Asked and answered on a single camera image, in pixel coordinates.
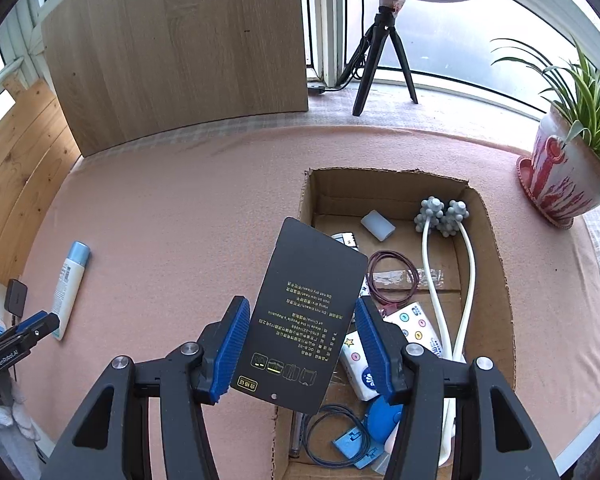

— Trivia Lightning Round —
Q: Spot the white and blue tube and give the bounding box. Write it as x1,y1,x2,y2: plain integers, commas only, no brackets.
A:
51,241,91,342

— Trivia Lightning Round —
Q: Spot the black cable loop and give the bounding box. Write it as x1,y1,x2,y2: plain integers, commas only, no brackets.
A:
304,404,368,467

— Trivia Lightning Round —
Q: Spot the translucent white cap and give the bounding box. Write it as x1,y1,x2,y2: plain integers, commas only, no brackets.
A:
361,210,397,242

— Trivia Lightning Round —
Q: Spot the light blue phone stand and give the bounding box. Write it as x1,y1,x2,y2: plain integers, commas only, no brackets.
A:
332,427,386,471

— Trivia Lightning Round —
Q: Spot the purple hair tie bundle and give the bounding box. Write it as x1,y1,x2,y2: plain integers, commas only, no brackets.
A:
367,251,421,306

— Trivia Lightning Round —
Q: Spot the black tripod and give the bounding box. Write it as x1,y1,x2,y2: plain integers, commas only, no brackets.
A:
337,7,420,117

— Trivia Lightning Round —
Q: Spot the person's left hand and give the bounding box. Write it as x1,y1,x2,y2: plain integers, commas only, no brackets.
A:
0,384,38,442

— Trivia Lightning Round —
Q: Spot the monogram print tissue pack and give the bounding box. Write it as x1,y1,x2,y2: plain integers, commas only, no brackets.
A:
330,231,362,252

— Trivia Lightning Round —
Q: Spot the red and white flower pot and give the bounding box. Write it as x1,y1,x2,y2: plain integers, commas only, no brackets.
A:
531,105,600,221

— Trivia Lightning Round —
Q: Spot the wooden board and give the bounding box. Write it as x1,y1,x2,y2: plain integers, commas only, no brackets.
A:
40,0,310,158

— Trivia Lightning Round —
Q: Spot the plaid bed sheet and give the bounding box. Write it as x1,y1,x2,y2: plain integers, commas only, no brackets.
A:
77,85,600,286

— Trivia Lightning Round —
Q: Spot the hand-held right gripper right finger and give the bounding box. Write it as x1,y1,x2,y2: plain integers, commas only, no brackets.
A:
355,297,561,480

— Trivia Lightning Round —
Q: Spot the black power adapter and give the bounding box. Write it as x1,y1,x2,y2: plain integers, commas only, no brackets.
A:
5,279,28,316

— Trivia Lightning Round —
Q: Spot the red and white pot saucer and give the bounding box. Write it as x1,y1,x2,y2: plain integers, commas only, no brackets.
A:
516,155,576,229

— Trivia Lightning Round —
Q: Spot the grey pen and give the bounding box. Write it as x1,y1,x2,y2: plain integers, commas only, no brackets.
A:
290,410,303,458

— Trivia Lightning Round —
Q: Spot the green spider plant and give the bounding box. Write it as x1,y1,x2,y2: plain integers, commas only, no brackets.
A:
490,35,600,166

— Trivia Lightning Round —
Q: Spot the dotted white tissue pack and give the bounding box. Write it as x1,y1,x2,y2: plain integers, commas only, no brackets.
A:
382,301,446,358
340,332,381,402

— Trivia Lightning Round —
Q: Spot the white window frame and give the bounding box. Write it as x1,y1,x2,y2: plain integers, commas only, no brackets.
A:
0,0,600,126

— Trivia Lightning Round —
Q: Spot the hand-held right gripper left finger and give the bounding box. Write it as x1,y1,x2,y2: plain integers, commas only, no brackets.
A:
40,296,251,480

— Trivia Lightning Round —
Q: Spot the clear plastic wrapper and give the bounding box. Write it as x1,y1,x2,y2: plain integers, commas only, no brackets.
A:
370,269,443,291

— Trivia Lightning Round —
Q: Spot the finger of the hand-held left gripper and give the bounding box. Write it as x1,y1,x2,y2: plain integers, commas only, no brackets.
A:
10,314,61,348
17,311,49,331

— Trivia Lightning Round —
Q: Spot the pink blanket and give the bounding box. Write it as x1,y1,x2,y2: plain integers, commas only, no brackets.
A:
17,125,600,480

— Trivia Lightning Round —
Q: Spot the grey ball white handle massager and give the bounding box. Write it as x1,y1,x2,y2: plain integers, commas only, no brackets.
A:
414,199,477,466

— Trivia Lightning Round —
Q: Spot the yellow and black card package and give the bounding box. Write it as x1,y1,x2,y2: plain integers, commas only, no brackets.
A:
228,216,370,416

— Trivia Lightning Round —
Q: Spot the cardboard box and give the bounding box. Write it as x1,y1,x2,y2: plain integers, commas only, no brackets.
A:
270,167,517,480

